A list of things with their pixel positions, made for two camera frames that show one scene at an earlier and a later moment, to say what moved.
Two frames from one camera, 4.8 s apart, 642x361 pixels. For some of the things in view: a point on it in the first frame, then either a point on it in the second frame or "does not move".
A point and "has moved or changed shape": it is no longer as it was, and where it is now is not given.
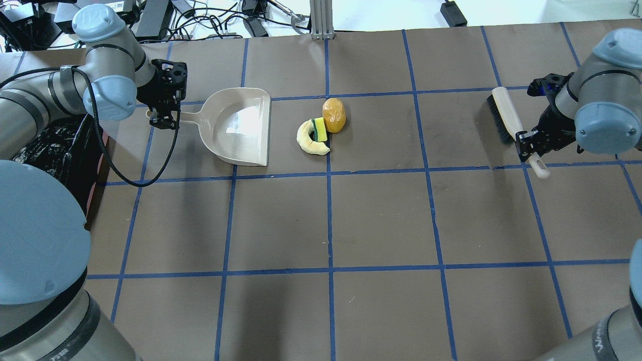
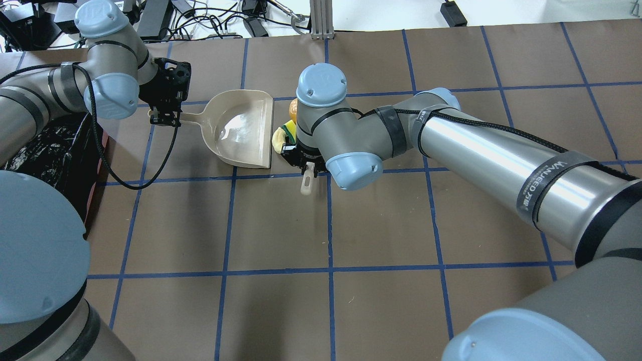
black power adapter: (453, 15) does not move
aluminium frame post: (321, 19) does not move
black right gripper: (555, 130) -> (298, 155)
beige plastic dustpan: (235, 122) does not move
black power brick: (154, 20) does not move
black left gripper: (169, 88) does not move
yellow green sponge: (319, 129) has moved or changed shape
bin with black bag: (70, 149) does not move
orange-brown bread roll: (334, 113) has moved or changed shape
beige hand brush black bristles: (509, 124) -> (307, 184)
